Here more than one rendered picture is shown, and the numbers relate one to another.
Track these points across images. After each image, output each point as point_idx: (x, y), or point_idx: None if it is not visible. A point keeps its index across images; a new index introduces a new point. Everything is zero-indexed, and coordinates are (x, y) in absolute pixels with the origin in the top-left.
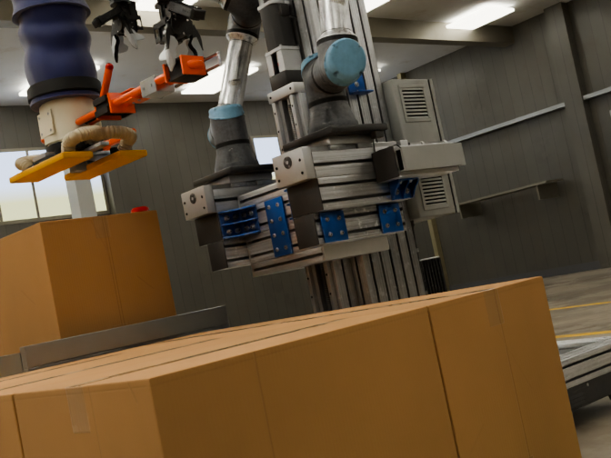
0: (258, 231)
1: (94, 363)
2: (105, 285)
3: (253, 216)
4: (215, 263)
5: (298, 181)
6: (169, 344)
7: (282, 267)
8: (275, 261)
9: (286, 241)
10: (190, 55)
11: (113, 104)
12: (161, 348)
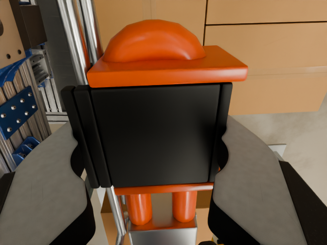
0: (30, 136)
1: (268, 12)
2: None
3: (22, 151)
4: None
5: (9, 4)
6: (197, 37)
7: (40, 99)
8: (38, 109)
9: (25, 94)
10: (181, 67)
11: None
12: (223, 8)
